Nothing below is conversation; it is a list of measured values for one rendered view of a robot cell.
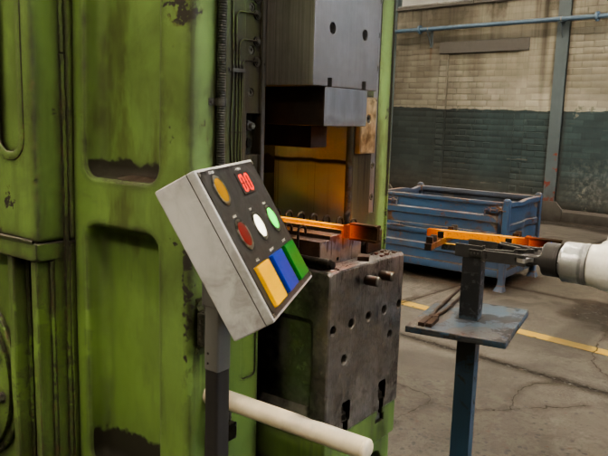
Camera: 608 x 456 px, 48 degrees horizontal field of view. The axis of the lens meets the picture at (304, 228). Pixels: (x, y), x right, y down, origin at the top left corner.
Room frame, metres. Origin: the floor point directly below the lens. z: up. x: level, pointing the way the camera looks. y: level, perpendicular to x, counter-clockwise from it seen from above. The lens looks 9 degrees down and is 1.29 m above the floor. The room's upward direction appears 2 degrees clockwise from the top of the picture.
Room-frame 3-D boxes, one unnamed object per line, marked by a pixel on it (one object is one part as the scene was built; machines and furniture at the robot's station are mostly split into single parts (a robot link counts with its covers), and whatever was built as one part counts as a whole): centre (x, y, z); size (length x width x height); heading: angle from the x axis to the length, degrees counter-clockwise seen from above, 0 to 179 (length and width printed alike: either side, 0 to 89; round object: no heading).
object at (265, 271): (1.14, 0.06, 1.01); 0.07 x 0.05 x 0.07; 169
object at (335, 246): (1.89, 0.07, 0.96); 0.42 x 0.20 x 0.09; 54
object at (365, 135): (2.10, -0.18, 1.27); 0.09 x 0.02 x 0.17; 144
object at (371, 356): (1.94, 0.05, 0.69); 0.56 x 0.38 x 0.45; 54
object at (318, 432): (1.44, 0.03, 0.62); 0.44 x 0.05 x 0.05; 54
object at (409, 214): (5.77, -1.30, 0.36); 1.20 x 0.80 x 0.72; 52
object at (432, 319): (2.26, -0.50, 0.68); 0.60 x 0.04 x 0.01; 154
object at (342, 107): (1.89, 0.07, 1.32); 0.42 x 0.20 x 0.10; 54
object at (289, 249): (1.34, 0.02, 1.01); 0.07 x 0.05 x 0.07; 169
